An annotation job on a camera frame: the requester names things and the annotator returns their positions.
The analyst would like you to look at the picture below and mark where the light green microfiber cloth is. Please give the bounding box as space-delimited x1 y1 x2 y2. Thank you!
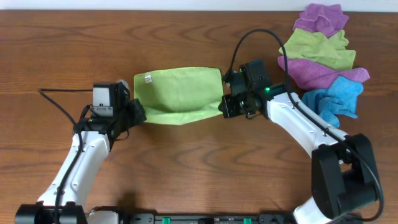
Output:
134 67 223 125

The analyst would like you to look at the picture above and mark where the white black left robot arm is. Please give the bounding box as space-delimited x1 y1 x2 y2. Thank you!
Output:
14 99 146 224

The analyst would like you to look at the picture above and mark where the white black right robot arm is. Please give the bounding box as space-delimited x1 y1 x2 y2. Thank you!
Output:
219 85 384 223

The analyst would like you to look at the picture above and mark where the purple microfiber cloth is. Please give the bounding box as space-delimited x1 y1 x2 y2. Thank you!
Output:
287 59 370 90

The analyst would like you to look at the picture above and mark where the blue microfiber cloth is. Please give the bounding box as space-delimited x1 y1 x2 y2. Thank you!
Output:
302 76 364 128

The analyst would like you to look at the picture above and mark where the olive green crumpled cloth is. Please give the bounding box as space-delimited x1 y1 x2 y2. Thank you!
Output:
284 29 356 70

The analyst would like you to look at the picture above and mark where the upper purple crumpled cloth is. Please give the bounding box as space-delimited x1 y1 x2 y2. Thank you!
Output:
293 3 349 38

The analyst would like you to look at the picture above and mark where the green plastic clip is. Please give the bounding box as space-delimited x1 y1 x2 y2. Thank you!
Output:
243 218 252 224
162 217 171 224

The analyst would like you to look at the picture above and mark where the black aluminium mounting rail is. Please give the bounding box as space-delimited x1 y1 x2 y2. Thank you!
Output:
90 212 364 224

